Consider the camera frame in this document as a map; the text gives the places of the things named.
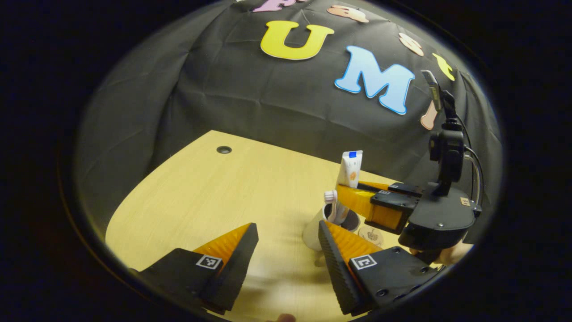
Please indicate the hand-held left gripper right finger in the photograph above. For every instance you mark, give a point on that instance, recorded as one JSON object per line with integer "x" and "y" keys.
{"x": 337, "y": 273}

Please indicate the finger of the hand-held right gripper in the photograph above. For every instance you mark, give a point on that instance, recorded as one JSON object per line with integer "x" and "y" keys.
{"x": 393, "y": 203}
{"x": 406, "y": 189}

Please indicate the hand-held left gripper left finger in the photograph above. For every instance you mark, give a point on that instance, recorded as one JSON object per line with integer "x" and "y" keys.
{"x": 237, "y": 268}

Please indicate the round cork coaster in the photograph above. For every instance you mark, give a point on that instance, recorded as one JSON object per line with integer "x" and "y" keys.
{"x": 373, "y": 237}

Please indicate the white toothpaste tube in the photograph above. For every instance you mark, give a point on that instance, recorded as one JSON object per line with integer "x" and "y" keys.
{"x": 349, "y": 167}

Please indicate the white toothbrush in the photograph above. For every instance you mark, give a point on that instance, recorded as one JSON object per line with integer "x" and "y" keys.
{"x": 330, "y": 199}

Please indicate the wooden desktop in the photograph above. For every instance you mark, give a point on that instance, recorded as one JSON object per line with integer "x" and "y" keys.
{"x": 214, "y": 197}

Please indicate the black backdrop cloth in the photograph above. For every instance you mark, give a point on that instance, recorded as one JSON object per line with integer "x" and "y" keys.
{"x": 223, "y": 89}

